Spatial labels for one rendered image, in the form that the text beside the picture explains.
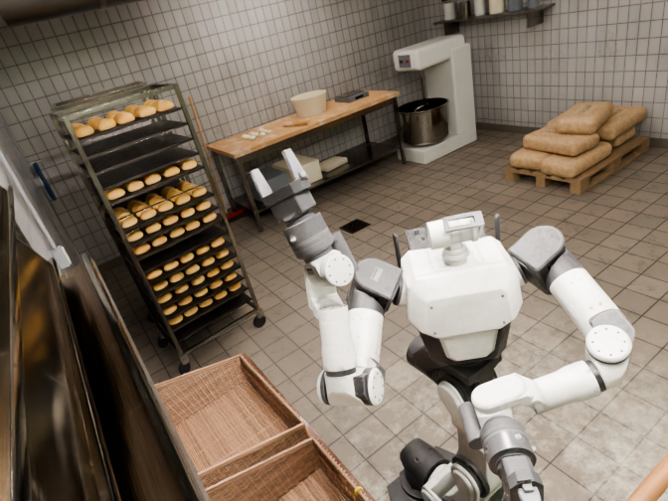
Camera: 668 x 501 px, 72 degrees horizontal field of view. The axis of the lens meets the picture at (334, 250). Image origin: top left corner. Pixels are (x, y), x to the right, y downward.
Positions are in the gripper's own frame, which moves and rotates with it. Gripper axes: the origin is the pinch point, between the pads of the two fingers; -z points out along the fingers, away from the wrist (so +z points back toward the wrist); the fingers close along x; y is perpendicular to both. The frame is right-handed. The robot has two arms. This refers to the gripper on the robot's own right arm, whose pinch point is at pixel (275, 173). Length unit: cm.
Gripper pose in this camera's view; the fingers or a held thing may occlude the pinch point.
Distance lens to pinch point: 96.6
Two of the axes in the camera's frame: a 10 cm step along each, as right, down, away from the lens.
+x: 7.1, -2.6, -6.6
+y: -5.4, 4.0, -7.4
